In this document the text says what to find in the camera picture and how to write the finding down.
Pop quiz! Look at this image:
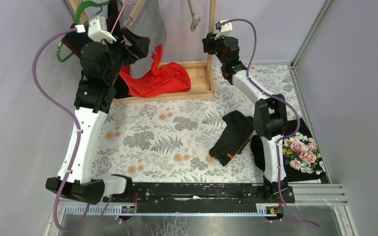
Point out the grey striped underwear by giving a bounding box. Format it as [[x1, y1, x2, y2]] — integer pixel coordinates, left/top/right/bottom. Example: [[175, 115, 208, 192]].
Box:
[[128, 0, 167, 79]]

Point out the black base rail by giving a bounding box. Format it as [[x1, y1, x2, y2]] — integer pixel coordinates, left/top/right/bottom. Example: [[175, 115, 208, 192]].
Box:
[[111, 182, 295, 215]]

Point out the wooden clip hanger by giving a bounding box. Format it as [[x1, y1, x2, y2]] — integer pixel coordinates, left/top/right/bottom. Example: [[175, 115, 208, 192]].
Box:
[[124, 0, 146, 27]]

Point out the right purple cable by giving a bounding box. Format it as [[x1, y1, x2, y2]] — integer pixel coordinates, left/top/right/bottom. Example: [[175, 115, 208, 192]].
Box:
[[216, 18, 320, 227]]

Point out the dark tank top red trim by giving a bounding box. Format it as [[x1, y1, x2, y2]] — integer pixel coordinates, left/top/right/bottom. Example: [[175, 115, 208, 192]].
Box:
[[56, 0, 132, 99]]

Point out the black underwear orange trim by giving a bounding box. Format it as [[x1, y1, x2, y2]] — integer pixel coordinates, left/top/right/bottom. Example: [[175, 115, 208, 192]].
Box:
[[209, 111, 254, 166]]

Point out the purple cable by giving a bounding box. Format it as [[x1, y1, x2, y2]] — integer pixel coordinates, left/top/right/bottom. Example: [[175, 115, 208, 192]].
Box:
[[216, 18, 320, 227], [31, 27, 90, 233]]

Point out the black floral garment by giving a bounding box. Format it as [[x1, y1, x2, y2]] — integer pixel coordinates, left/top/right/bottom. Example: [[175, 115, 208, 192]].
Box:
[[251, 118, 327, 182]]

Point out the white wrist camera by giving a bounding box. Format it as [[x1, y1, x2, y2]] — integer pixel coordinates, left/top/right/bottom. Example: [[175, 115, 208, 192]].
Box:
[[74, 16, 117, 44], [215, 19, 233, 40]]

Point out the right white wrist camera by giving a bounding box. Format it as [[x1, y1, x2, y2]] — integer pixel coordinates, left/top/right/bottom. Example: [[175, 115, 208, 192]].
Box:
[[215, 19, 233, 40]]

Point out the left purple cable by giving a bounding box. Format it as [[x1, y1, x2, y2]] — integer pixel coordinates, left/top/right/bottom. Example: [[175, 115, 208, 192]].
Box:
[[31, 27, 90, 233]]

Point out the floral patterned table mat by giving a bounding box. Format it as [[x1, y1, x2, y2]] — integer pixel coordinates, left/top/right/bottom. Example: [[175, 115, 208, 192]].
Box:
[[75, 63, 323, 184]]

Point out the wooden clothes rack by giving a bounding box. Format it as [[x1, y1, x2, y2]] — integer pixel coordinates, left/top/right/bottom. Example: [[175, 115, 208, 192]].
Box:
[[63, 0, 216, 104]]

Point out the pink wire hanger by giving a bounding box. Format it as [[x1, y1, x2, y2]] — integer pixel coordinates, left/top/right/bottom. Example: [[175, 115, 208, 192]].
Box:
[[107, 0, 136, 39]]

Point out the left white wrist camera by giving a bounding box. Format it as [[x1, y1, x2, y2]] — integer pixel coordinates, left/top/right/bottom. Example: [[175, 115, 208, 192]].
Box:
[[74, 16, 117, 44]]

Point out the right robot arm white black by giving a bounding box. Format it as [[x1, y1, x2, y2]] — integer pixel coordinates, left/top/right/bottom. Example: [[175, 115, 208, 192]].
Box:
[[202, 33, 287, 183]]

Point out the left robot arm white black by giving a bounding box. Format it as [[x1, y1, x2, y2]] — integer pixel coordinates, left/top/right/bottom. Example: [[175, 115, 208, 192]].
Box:
[[45, 28, 150, 205]]

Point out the green plastic hanger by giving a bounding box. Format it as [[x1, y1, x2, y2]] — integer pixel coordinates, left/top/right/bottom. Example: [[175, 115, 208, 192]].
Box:
[[56, 0, 108, 62]]

